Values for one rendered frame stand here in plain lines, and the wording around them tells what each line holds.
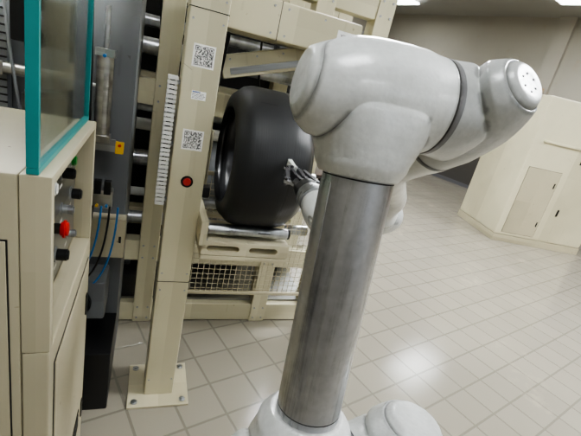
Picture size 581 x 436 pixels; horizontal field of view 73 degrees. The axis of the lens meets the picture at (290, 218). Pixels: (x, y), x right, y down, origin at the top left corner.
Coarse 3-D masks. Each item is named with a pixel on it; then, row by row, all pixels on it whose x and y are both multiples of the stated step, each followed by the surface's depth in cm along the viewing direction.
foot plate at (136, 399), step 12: (132, 372) 192; (180, 372) 199; (132, 384) 186; (180, 384) 192; (132, 396) 179; (144, 396) 181; (156, 396) 182; (168, 396) 184; (180, 396) 184; (132, 408) 174
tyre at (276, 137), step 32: (256, 96) 141; (288, 96) 150; (224, 128) 171; (256, 128) 134; (288, 128) 139; (224, 160) 183; (256, 160) 134; (224, 192) 179; (256, 192) 139; (288, 192) 142; (256, 224) 155
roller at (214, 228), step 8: (216, 224) 153; (224, 224) 154; (232, 224) 156; (208, 232) 151; (216, 232) 152; (224, 232) 153; (232, 232) 154; (240, 232) 155; (248, 232) 156; (256, 232) 157; (264, 232) 159; (272, 232) 160; (280, 232) 161; (288, 232) 163
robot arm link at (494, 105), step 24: (480, 72) 50; (504, 72) 48; (528, 72) 49; (480, 96) 49; (504, 96) 48; (528, 96) 48; (456, 120) 49; (480, 120) 50; (504, 120) 49; (528, 120) 51; (456, 144) 52; (480, 144) 54; (432, 168) 63
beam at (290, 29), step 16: (240, 0) 154; (256, 0) 155; (272, 0) 157; (240, 16) 156; (256, 16) 158; (272, 16) 159; (288, 16) 161; (304, 16) 163; (320, 16) 165; (240, 32) 164; (256, 32) 160; (272, 32) 162; (288, 32) 163; (304, 32) 165; (320, 32) 167; (336, 32) 169; (352, 32) 171; (304, 48) 171
